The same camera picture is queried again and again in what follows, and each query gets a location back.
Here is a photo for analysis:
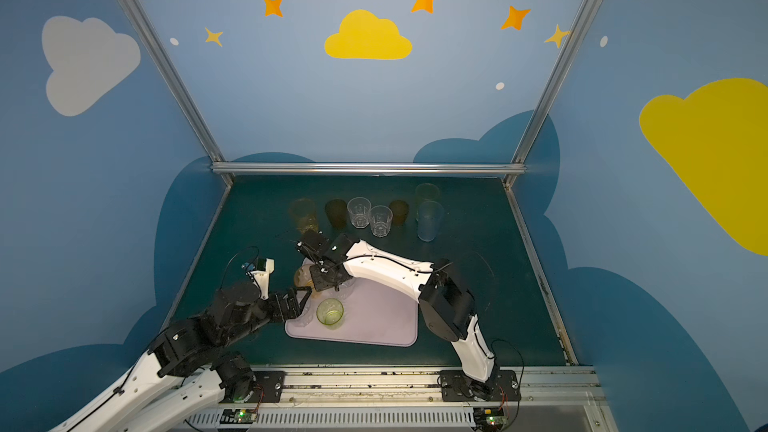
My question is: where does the amber faceted glass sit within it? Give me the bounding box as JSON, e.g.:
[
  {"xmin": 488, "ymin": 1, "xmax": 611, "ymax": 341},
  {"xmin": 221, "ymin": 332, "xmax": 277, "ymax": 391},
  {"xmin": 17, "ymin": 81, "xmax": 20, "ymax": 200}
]
[{"xmin": 293, "ymin": 264, "xmax": 314, "ymax": 288}]

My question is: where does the green faceted glass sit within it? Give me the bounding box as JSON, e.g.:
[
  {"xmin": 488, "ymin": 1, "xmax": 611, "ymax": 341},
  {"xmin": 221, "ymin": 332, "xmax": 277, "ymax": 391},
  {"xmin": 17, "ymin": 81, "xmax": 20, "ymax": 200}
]
[{"xmin": 316, "ymin": 298, "xmax": 345, "ymax": 329}]

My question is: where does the dark brown textured cup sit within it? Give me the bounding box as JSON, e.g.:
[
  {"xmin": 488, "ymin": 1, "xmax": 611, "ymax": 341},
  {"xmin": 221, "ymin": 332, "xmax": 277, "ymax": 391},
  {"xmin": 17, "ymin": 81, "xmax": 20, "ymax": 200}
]
[{"xmin": 324, "ymin": 199, "xmax": 348, "ymax": 229}]

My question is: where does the lilac plastic tray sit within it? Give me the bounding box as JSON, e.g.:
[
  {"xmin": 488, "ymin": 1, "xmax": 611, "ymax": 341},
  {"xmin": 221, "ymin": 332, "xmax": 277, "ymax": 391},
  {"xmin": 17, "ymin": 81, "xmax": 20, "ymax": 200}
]
[{"xmin": 285, "ymin": 279, "xmax": 418, "ymax": 347}]

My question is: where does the clear faceted glass back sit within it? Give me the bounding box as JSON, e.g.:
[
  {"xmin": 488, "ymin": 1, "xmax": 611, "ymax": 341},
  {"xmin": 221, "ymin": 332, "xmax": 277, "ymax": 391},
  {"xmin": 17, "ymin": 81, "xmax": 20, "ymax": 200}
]
[{"xmin": 347, "ymin": 197, "xmax": 371, "ymax": 229}]

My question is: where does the clear faceted glass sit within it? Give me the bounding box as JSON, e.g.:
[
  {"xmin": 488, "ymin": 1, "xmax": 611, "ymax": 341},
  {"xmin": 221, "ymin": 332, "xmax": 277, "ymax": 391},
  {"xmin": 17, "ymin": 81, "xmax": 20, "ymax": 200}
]
[
  {"xmin": 332, "ymin": 278, "xmax": 357, "ymax": 300},
  {"xmin": 369, "ymin": 205, "xmax": 393, "ymax": 238},
  {"xmin": 347, "ymin": 197, "xmax": 371, "ymax": 229}
]

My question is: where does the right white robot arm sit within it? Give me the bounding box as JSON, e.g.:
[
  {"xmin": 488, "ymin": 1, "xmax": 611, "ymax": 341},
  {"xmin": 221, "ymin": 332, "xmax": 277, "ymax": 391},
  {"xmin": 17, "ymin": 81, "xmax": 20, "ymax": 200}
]
[{"xmin": 296, "ymin": 230, "xmax": 499, "ymax": 400}]

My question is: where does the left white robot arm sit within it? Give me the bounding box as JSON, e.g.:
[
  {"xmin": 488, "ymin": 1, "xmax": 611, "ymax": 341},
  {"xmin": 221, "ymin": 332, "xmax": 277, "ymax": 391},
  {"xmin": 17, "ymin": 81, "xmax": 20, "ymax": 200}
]
[{"xmin": 54, "ymin": 281, "xmax": 312, "ymax": 431}]

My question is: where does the tall yellow glass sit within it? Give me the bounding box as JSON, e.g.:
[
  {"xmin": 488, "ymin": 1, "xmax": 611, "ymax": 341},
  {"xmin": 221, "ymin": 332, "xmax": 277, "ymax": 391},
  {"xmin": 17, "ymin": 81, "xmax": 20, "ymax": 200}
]
[{"xmin": 289, "ymin": 198, "xmax": 319, "ymax": 234}]

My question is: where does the small dark brown cup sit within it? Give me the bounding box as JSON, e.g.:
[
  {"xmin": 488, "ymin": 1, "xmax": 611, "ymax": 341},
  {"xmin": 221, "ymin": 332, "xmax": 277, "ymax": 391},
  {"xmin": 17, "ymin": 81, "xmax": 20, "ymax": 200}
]
[{"xmin": 389, "ymin": 200, "xmax": 410, "ymax": 226}]

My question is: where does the back horizontal aluminium bar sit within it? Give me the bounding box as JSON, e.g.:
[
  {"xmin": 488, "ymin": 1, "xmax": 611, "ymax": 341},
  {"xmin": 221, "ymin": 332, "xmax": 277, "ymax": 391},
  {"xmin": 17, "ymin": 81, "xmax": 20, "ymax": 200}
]
[{"xmin": 211, "ymin": 162, "xmax": 526, "ymax": 176}]

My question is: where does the tall pale blue glass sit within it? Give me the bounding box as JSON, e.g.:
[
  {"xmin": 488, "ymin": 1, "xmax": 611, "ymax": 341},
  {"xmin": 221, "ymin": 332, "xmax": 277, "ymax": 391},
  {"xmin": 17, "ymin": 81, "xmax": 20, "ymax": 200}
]
[{"xmin": 417, "ymin": 200, "xmax": 445, "ymax": 242}]

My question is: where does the tall pale green glass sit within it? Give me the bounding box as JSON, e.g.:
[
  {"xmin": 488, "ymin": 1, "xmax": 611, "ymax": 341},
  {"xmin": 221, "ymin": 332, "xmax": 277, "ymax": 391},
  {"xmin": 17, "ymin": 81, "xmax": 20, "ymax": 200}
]
[{"xmin": 415, "ymin": 182, "xmax": 441, "ymax": 208}]

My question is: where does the left green circuit board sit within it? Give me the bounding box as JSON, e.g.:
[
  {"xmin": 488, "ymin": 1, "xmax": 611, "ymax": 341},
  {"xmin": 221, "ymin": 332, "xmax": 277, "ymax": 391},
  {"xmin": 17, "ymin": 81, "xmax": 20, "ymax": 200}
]
[{"xmin": 219, "ymin": 408, "xmax": 258, "ymax": 426}]

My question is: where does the green circuit board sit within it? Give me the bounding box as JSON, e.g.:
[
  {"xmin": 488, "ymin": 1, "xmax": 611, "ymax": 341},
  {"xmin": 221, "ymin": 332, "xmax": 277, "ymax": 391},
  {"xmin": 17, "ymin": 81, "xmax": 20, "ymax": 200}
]
[
  {"xmin": 219, "ymin": 408, "xmax": 258, "ymax": 426},
  {"xmin": 472, "ymin": 408, "xmax": 507, "ymax": 432}
]

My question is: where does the right green circuit board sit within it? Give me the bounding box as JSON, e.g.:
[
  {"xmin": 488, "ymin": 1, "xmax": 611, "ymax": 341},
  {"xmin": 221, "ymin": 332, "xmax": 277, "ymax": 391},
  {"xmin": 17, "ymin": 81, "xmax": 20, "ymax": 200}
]
[{"xmin": 472, "ymin": 408, "xmax": 507, "ymax": 432}]

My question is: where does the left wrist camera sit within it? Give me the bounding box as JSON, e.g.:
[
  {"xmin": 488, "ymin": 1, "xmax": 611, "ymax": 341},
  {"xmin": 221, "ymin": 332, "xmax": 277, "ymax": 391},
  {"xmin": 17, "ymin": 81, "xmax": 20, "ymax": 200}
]
[{"xmin": 241, "ymin": 257, "xmax": 275, "ymax": 300}]

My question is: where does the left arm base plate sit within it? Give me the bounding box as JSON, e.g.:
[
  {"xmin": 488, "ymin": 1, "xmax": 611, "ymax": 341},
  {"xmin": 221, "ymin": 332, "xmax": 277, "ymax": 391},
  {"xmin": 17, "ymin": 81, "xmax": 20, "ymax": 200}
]
[{"xmin": 227, "ymin": 370, "xmax": 286, "ymax": 404}]

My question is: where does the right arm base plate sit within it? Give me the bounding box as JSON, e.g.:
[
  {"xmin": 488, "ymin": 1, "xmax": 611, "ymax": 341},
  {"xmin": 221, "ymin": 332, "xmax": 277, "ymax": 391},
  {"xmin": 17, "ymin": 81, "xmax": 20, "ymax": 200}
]
[{"xmin": 437, "ymin": 370, "xmax": 521, "ymax": 402}]

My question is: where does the aluminium front rail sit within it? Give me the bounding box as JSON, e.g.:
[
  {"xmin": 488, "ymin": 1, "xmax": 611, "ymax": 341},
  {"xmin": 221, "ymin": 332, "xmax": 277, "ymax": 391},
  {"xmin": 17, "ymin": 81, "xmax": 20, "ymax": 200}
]
[{"xmin": 98, "ymin": 364, "xmax": 619, "ymax": 432}]

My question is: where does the left aluminium frame post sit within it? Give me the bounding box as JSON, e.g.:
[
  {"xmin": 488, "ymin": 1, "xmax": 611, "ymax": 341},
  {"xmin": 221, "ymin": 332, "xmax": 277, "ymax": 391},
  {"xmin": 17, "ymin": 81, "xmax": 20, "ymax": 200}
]
[{"xmin": 117, "ymin": 0, "xmax": 225, "ymax": 166}]

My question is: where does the aluminium frame post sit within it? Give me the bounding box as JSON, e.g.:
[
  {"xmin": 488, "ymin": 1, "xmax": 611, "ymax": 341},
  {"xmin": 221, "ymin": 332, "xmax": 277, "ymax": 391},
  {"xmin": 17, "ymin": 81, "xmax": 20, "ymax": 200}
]
[
  {"xmin": 117, "ymin": 0, "xmax": 225, "ymax": 166},
  {"xmin": 503, "ymin": 0, "xmax": 604, "ymax": 192}
]

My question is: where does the right aluminium frame post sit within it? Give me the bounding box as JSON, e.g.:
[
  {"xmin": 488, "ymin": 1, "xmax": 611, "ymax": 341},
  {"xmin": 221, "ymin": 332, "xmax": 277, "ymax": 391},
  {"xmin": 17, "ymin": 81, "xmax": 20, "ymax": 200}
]
[{"xmin": 503, "ymin": 0, "xmax": 604, "ymax": 192}]

